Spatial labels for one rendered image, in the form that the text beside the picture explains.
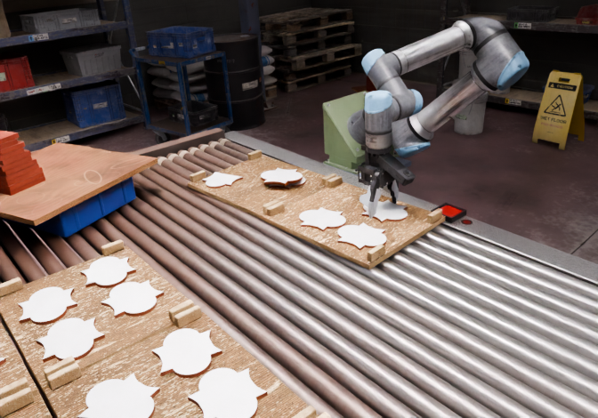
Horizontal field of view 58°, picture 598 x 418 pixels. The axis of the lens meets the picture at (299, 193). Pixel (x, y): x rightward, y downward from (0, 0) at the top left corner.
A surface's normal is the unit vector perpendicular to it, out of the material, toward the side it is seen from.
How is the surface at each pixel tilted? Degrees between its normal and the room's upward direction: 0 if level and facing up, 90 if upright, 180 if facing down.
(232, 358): 0
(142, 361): 0
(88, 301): 0
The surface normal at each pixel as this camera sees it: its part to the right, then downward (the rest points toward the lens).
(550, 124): -0.78, 0.10
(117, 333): -0.06, -0.91
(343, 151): -0.74, 0.32
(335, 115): 0.44, -0.44
